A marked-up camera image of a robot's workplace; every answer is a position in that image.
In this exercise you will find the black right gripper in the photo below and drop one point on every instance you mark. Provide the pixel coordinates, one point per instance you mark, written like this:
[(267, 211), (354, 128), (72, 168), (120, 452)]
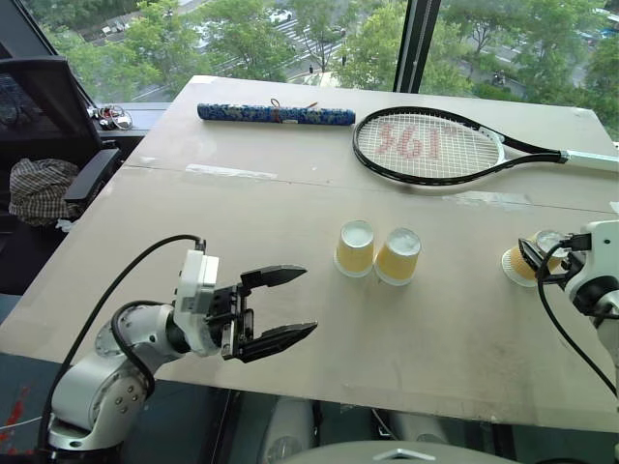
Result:
[(573, 263)]

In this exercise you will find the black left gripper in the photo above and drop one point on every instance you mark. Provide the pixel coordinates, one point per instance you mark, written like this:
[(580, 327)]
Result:
[(229, 314)]

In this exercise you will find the yellow paper cup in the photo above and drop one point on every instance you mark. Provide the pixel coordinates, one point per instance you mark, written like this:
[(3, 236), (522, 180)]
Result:
[(397, 257), (355, 253), (515, 266)]

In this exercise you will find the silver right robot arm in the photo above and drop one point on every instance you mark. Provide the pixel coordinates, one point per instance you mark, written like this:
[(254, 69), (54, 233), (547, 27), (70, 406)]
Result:
[(594, 292)]

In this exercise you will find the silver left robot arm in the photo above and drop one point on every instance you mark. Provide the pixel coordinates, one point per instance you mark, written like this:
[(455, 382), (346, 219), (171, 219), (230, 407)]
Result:
[(87, 386)]

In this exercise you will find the pale rounded shape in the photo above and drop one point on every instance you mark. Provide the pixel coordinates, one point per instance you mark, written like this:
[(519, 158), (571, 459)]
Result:
[(418, 427), (286, 430)]

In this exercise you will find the black white tennis racket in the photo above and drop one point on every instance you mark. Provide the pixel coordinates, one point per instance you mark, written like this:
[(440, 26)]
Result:
[(416, 142)]

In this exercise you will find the blue patterned rolled scroll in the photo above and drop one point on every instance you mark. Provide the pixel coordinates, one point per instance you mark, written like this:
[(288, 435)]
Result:
[(275, 114)]

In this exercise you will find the silver robot torso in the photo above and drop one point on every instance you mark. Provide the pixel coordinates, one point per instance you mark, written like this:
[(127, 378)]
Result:
[(401, 455)]

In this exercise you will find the bunch of keys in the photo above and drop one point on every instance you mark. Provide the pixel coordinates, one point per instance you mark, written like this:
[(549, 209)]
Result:
[(116, 117)]

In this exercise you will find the checked cloth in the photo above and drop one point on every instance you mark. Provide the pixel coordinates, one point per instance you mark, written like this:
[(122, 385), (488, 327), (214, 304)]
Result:
[(41, 191)]

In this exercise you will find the black office chair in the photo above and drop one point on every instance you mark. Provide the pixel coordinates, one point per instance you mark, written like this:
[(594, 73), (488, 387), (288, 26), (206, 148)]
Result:
[(43, 101)]

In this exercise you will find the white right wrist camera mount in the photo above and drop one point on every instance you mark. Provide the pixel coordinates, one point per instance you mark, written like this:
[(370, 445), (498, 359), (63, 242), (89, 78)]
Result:
[(604, 241)]

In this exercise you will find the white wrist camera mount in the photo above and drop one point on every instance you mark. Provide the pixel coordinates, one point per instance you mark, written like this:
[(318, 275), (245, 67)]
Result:
[(194, 290), (604, 241)]

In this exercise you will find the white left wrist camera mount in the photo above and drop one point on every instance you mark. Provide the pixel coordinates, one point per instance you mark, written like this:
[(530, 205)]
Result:
[(194, 290)]

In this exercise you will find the black window frame post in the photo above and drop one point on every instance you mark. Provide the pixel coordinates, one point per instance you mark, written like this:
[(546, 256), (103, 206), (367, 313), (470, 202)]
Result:
[(417, 43), (43, 38)]

